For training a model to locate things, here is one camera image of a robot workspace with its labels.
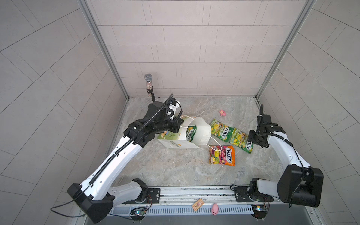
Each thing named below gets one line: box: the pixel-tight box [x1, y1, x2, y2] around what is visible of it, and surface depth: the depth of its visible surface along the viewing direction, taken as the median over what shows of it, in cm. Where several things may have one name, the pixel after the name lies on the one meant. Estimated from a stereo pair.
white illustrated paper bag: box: [157, 116, 212, 150], surface depth 84 cm
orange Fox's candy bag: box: [209, 145, 236, 167], surface depth 83 cm
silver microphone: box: [143, 73, 153, 96], surface depth 88 cm
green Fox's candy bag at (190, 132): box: [186, 125, 198, 143], surface depth 89 cm
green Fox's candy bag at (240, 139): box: [229, 127, 255, 155], surface depth 90 cm
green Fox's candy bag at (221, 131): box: [210, 119, 234, 143], surface depth 95 cm
